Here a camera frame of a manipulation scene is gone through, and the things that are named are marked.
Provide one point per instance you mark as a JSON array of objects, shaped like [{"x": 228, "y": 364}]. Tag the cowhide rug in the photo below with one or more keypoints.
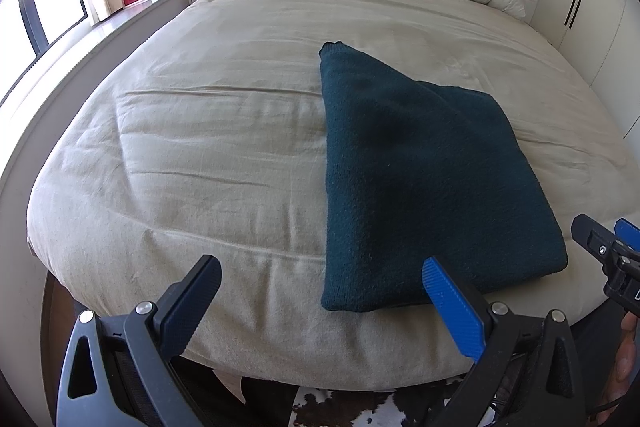
[{"x": 340, "y": 407}]

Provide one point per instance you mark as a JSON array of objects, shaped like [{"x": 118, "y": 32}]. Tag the black framed window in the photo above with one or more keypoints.
[{"x": 45, "y": 2}]

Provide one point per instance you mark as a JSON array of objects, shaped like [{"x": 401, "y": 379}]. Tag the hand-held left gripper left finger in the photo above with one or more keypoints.
[{"x": 190, "y": 302}]

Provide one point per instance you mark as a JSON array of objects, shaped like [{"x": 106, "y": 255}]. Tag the cream wardrobe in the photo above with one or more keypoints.
[{"x": 610, "y": 32}]

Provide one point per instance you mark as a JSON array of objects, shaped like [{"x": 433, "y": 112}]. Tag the person's right hand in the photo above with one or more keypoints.
[{"x": 627, "y": 357}]

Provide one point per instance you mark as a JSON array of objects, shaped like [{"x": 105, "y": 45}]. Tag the dark teal knit sweater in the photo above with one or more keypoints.
[{"x": 425, "y": 182}]

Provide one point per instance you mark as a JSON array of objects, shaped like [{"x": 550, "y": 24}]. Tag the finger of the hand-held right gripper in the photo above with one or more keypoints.
[
  {"x": 592, "y": 234},
  {"x": 629, "y": 231}
]

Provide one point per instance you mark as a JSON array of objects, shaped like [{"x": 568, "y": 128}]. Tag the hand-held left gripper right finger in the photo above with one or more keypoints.
[{"x": 450, "y": 302}]

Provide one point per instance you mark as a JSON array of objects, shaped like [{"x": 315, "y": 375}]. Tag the beige window ledge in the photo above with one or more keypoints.
[{"x": 100, "y": 52}]

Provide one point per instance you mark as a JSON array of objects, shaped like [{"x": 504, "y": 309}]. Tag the beige round bed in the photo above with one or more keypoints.
[{"x": 200, "y": 132}]

